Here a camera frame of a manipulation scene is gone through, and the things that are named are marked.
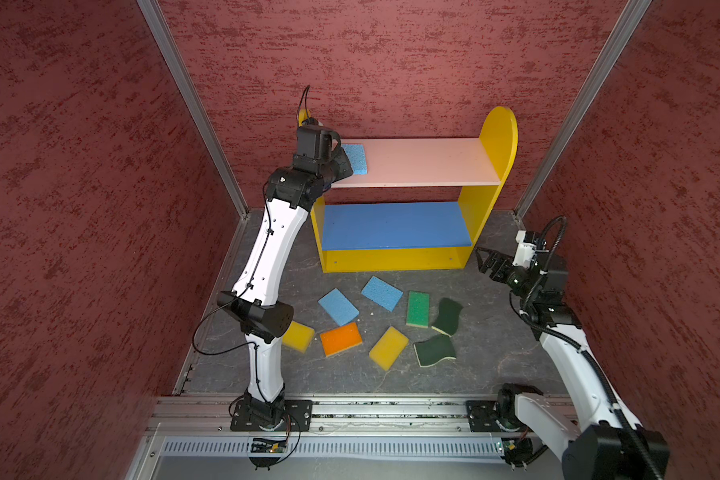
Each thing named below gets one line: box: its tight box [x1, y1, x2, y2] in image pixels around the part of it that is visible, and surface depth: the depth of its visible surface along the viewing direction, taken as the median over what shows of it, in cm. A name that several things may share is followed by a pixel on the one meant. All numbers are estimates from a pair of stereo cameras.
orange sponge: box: [319, 322, 363, 357], surface depth 87 cm
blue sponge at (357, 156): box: [341, 144, 369, 175], surface depth 77 cm
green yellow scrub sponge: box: [406, 291, 431, 329], surface depth 94 cm
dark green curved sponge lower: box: [413, 334, 457, 367], surface depth 86 cm
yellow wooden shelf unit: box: [298, 106, 519, 273], surface depth 95 cm
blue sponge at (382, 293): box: [361, 275, 404, 312], surface depth 97 cm
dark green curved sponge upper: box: [431, 298, 464, 338], surface depth 94 cm
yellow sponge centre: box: [369, 326, 409, 371], surface depth 87 cm
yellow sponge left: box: [282, 320, 315, 353], surface depth 88 cm
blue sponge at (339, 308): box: [318, 288, 360, 327], surface depth 94 cm
